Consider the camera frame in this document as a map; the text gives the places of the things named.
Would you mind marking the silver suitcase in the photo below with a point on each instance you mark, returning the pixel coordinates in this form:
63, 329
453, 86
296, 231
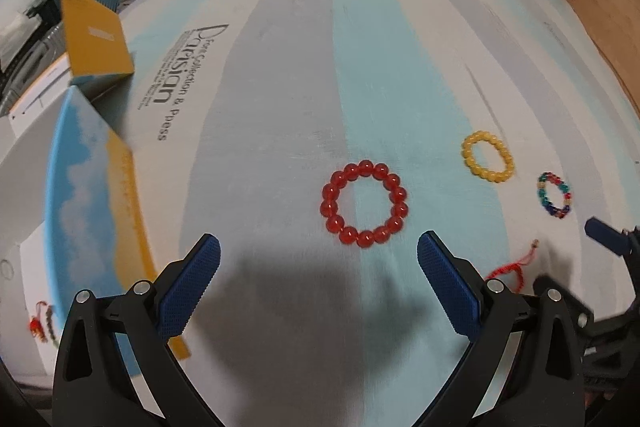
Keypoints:
30, 57

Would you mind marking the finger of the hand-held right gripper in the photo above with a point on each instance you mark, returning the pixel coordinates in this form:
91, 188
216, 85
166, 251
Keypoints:
580, 309
602, 232

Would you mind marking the striped bed sheet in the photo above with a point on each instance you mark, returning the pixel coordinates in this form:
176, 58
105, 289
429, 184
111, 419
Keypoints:
300, 57

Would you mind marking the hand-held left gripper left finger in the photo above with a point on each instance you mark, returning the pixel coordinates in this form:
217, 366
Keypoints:
192, 287

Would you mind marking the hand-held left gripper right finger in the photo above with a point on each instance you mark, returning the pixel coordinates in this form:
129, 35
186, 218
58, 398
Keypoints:
450, 287

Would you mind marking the cloud print cardboard box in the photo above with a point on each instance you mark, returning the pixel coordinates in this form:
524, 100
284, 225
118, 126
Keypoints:
85, 187

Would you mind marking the open yellow cardboard box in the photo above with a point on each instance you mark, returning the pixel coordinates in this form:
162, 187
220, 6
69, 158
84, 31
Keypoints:
95, 37

